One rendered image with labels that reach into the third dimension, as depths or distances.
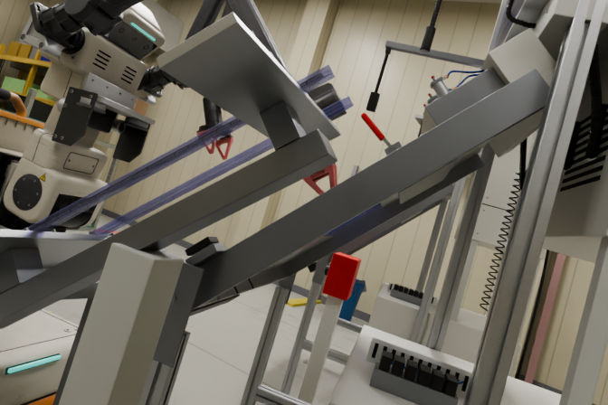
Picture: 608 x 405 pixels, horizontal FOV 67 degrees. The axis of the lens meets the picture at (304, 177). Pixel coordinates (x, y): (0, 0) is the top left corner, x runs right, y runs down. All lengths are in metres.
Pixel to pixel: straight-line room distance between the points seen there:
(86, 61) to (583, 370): 1.36
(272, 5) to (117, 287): 6.01
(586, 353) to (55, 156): 1.33
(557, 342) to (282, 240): 4.06
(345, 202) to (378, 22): 4.93
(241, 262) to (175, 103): 5.98
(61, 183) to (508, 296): 1.18
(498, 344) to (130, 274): 0.53
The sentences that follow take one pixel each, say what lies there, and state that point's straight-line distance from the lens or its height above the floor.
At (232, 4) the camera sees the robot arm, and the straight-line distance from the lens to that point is 1.11.
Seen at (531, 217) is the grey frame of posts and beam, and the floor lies 0.99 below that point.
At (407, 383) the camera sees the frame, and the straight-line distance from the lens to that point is 0.97.
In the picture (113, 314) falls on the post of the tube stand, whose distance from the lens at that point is 0.55.
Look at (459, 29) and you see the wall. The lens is 5.37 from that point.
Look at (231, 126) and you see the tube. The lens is 0.52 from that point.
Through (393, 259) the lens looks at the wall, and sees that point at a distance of 4.86.
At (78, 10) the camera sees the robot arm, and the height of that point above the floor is 1.22.
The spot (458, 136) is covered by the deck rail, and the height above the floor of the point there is 1.10.
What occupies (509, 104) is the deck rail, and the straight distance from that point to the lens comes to 0.83.
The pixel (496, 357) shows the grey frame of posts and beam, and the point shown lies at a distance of 0.79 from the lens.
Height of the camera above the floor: 0.91
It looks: 4 degrees up
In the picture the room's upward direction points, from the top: 17 degrees clockwise
